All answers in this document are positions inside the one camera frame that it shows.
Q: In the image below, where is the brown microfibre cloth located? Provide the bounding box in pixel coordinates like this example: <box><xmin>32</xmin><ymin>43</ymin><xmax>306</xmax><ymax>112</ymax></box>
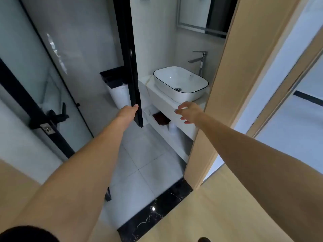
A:
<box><xmin>152</xmin><ymin>112</ymin><xmax>171</xmax><ymax>127</ymax></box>

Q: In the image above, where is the person's right hand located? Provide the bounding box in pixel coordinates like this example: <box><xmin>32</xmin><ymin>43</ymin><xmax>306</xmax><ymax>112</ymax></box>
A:
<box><xmin>174</xmin><ymin>101</ymin><xmax>205</xmax><ymax>125</ymax></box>

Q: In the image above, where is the person's left hand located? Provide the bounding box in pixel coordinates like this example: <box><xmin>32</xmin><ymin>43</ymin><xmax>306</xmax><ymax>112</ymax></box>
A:
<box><xmin>117</xmin><ymin>104</ymin><xmax>139</xmax><ymax>124</ymax></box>

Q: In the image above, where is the person's left forearm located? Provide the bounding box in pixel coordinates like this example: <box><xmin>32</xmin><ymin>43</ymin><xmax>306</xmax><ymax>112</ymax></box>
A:
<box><xmin>11</xmin><ymin>113</ymin><xmax>134</xmax><ymax>242</ymax></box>

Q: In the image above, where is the chrome faucet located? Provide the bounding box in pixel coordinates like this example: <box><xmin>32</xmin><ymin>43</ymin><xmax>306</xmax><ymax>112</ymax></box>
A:
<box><xmin>188</xmin><ymin>50</ymin><xmax>208</xmax><ymax>77</ymax></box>

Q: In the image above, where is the black door lock handle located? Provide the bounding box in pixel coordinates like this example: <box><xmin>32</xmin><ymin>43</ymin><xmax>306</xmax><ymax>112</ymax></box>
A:
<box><xmin>30</xmin><ymin>102</ymin><xmax>70</xmax><ymax>135</ymax></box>

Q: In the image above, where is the black marble threshold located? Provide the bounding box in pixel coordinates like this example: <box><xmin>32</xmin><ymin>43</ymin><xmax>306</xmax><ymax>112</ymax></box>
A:
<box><xmin>117</xmin><ymin>177</ymin><xmax>194</xmax><ymax>242</ymax></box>

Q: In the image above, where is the wall mirror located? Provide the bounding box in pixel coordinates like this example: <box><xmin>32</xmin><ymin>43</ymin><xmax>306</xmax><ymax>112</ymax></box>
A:
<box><xmin>177</xmin><ymin>0</ymin><xmax>239</xmax><ymax>39</ymax></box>

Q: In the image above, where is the white sink basin black rim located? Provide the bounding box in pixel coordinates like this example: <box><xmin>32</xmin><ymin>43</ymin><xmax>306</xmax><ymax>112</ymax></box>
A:
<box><xmin>153</xmin><ymin>66</ymin><xmax>210</xmax><ymax>104</ymax></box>

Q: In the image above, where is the black framed glass partition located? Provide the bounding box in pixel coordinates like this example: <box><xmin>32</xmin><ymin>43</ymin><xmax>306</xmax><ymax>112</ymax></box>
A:
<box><xmin>17</xmin><ymin>0</ymin><xmax>145</xmax><ymax>138</ymax></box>

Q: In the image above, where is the black shirt sleeve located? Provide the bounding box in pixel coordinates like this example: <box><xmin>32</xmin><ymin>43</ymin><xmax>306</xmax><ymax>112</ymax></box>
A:
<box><xmin>0</xmin><ymin>225</ymin><xmax>60</xmax><ymax>242</ymax></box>

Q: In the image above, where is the wooden door frame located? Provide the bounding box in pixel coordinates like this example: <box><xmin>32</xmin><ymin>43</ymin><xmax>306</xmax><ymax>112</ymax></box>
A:
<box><xmin>183</xmin><ymin>0</ymin><xmax>304</xmax><ymax>190</ymax></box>
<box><xmin>246</xmin><ymin>30</ymin><xmax>323</xmax><ymax>145</ymax></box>

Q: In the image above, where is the person's right forearm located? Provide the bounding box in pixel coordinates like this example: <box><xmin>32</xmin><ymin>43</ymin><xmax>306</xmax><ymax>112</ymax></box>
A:
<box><xmin>198</xmin><ymin>114</ymin><xmax>323</xmax><ymax>242</ymax></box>

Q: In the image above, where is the black framed frosted glass door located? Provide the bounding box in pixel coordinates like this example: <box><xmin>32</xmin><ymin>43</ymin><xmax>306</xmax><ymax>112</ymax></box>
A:
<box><xmin>0</xmin><ymin>0</ymin><xmax>112</xmax><ymax>202</ymax></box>

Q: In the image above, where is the white marble vanity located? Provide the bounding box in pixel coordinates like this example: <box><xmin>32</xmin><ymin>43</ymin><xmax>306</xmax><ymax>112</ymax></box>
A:
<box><xmin>137</xmin><ymin>74</ymin><xmax>210</xmax><ymax>164</ymax></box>

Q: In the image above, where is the black plastic caddy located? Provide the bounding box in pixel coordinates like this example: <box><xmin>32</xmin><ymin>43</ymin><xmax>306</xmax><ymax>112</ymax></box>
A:
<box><xmin>99</xmin><ymin>69</ymin><xmax>127</xmax><ymax>89</ymax></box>

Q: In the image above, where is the white toilet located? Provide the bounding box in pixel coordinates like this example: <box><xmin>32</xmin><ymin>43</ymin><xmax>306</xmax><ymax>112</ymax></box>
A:
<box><xmin>106</xmin><ymin>83</ymin><xmax>132</xmax><ymax>110</ymax></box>

